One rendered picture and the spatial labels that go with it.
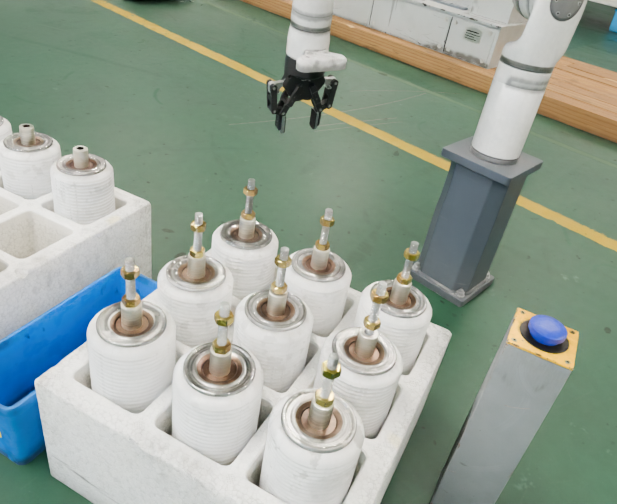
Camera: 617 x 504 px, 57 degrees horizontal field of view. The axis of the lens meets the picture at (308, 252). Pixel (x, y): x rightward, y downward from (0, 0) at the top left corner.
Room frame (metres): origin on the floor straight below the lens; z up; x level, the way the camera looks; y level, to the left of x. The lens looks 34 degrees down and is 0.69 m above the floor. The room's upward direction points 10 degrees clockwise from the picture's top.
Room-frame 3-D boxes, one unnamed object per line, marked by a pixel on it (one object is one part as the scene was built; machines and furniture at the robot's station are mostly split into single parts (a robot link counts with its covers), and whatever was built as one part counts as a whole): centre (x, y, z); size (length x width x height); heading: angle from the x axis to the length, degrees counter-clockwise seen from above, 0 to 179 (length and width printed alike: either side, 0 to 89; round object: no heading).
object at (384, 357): (0.48, -0.08, 0.25); 0.08 x 0.08 x 0.01
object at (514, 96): (1.03, -0.32, 0.39); 0.09 x 0.09 x 0.17; 52
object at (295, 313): (0.53, 0.03, 0.25); 0.08 x 0.08 x 0.01
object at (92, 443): (0.53, 0.03, 0.09); 0.39 x 0.39 x 0.18; 68
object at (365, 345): (0.48, -0.08, 0.26); 0.02 x 0.02 x 0.03
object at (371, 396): (0.48, -0.08, 0.16); 0.10 x 0.10 x 0.18
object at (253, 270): (0.68, 0.09, 0.16); 0.10 x 0.10 x 0.18
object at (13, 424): (0.57, 0.30, 0.06); 0.30 x 0.11 x 0.12; 157
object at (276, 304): (0.53, 0.03, 0.26); 0.02 x 0.02 x 0.03
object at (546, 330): (0.49, -0.27, 0.32); 0.04 x 0.04 x 0.02
